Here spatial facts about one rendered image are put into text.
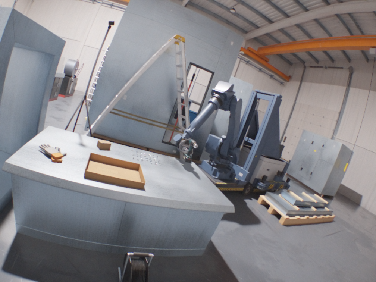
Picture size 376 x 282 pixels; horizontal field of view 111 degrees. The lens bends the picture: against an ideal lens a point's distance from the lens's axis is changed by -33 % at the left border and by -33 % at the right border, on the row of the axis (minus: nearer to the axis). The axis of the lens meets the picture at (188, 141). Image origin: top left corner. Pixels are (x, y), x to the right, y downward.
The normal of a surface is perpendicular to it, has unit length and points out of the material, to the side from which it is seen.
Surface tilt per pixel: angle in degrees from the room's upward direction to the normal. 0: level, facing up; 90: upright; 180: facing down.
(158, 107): 90
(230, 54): 90
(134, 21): 90
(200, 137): 90
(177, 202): 67
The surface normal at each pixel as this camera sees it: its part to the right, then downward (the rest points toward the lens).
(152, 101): 0.29, 0.29
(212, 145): -0.56, -0.04
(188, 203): 0.44, -0.08
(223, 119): -0.04, 0.18
